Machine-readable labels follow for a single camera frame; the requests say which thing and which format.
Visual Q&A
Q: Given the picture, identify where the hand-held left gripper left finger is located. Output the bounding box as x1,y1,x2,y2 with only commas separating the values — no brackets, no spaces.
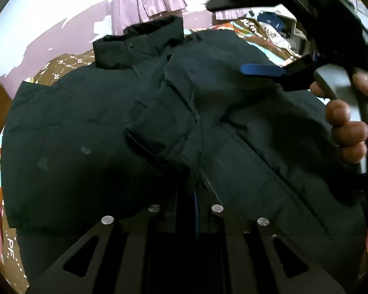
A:
27,186,199,294

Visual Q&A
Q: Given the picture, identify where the black puffer jacket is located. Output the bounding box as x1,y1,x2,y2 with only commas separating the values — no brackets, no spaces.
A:
0,15,368,294

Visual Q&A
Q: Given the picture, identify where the brown printed blanket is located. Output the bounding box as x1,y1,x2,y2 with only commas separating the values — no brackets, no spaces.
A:
0,18,368,294

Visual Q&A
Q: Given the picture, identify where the floral white cloth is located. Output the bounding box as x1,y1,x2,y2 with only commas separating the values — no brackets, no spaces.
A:
262,24,293,54

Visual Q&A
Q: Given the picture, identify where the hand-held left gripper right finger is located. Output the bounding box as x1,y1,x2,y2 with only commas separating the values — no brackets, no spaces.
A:
199,189,348,294

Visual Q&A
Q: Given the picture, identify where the person's right hand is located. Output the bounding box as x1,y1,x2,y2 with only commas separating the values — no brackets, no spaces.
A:
310,72,368,166

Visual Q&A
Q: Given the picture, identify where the grey shelf unit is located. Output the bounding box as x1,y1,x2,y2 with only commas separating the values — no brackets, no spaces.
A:
277,11,311,57

